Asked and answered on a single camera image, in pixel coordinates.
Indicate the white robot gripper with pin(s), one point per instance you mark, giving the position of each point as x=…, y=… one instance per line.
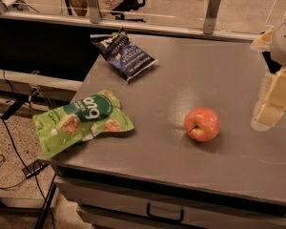
x=284, y=41

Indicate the blue chip bag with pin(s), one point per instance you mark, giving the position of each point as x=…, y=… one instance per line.
x=125, y=57

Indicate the green snack bag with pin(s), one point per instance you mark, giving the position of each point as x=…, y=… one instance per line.
x=82, y=120

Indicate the red apple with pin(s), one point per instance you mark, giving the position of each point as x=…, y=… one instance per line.
x=202, y=124

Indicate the black power adapter on floor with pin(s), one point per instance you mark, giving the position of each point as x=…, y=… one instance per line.
x=33, y=168

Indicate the metal barrier post right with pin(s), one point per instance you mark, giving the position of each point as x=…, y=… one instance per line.
x=210, y=17

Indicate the metal barrier post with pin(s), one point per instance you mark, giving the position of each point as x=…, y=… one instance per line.
x=210, y=17
x=95, y=15

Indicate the metal barrier post left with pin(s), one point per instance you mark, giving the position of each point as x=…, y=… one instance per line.
x=95, y=15

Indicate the grey drawer with black handle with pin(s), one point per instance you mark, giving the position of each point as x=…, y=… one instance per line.
x=113, y=207

